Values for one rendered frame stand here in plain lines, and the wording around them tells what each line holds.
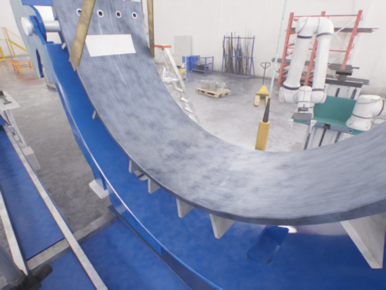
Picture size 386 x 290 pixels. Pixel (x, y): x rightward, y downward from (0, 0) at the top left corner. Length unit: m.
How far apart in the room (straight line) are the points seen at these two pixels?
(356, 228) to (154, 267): 1.45
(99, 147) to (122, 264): 0.96
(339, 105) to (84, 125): 2.32
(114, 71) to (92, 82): 0.20
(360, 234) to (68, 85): 1.96
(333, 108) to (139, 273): 2.26
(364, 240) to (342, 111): 1.76
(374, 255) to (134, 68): 1.80
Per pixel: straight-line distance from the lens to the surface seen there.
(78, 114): 1.91
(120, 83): 1.76
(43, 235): 2.32
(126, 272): 1.87
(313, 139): 2.60
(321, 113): 2.40
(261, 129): 1.81
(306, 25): 2.01
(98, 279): 1.73
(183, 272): 1.68
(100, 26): 1.88
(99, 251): 2.04
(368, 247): 0.77
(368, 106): 2.23
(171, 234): 1.47
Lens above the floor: 2.14
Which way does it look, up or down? 29 degrees down
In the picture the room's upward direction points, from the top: straight up
